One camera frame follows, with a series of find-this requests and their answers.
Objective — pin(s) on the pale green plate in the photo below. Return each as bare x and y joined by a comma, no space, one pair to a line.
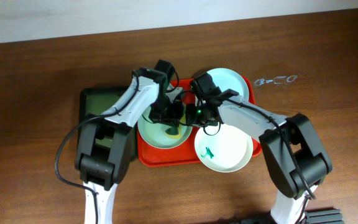
154,133

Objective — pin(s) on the pale blue plate top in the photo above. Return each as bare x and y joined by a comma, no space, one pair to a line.
218,85

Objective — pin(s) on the white plate bottom right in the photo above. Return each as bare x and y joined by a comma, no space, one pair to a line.
223,148

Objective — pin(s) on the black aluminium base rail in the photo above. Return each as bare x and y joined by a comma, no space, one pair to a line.
327,216

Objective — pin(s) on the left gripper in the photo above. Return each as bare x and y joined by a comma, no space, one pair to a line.
166,115

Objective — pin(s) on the yellow green scrub sponge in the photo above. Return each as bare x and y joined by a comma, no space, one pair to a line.
177,130

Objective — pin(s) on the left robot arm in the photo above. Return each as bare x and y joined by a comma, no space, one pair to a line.
101,168

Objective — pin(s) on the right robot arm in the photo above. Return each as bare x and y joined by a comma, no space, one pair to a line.
296,159

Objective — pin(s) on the dark green rectangular tray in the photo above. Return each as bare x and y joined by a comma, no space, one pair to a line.
97,100

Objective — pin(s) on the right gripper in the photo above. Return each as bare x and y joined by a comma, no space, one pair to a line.
197,117

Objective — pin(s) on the red plastic tray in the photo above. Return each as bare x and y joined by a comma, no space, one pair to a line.
184,153

